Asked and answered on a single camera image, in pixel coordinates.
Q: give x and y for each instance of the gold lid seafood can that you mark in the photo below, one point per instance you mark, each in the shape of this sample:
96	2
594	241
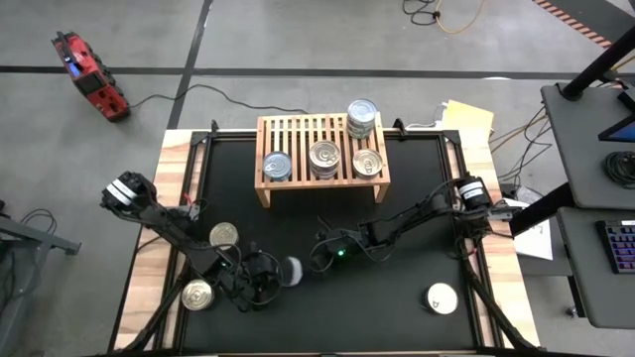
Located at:
197	295
223	235

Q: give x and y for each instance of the silver can centre left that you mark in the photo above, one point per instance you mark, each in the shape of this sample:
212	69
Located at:
263	268

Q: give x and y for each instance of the black frame clamp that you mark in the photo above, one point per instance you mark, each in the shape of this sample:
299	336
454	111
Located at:
214	128
398	126

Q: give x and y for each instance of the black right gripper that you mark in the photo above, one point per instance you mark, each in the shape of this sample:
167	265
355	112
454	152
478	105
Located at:
344	243

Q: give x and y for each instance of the blue red label seafood can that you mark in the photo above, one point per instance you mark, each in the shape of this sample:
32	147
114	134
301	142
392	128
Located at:
324	154
325	174

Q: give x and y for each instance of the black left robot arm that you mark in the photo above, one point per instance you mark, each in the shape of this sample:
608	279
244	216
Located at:
168	228

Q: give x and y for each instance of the black backlit keyboard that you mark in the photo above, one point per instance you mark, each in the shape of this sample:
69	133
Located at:
617	245

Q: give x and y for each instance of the wooden slatted shelf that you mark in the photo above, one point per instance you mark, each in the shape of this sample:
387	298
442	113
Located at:
297	184

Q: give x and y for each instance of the grey metal stand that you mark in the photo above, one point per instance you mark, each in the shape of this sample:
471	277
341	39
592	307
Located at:
35	239

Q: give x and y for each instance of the grey keyboard desk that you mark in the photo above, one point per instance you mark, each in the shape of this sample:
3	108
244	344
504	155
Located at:
585	277

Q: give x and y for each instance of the black tablet blue screen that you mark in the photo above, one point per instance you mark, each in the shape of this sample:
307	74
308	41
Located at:
622	133

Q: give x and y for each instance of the striped hazard floor tape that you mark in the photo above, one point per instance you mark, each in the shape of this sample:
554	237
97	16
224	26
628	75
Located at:
570	21

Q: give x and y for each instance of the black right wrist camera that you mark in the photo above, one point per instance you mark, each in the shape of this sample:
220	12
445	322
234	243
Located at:
325	258

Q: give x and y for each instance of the grey side desk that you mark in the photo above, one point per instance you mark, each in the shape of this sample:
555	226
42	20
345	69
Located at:
580	129

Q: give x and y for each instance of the teal label seafood can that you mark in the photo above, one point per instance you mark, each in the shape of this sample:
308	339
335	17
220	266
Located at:
277	166

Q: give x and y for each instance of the black desk support bar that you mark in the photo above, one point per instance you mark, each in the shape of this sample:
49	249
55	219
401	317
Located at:
546	208

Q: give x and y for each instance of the black table mat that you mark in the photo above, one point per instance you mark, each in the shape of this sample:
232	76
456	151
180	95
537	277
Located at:
347	322

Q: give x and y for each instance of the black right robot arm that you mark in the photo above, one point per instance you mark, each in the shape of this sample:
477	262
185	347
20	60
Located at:
426	213

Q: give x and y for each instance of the black metal table frame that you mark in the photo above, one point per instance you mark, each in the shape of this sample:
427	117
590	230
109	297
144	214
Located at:
233	134

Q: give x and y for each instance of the white paper sheet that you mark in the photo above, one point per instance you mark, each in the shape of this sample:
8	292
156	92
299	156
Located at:
538	245

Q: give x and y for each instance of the Wild Planet salmon can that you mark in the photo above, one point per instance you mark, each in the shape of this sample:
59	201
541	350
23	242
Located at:
367	164
441	298

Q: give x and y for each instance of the black metal pole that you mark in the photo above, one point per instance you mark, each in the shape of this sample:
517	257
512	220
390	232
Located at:
595	67

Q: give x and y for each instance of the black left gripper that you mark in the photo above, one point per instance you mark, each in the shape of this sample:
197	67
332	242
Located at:
243	287

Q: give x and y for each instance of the yellow paper folder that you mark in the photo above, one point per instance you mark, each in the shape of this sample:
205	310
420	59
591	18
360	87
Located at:
469	119

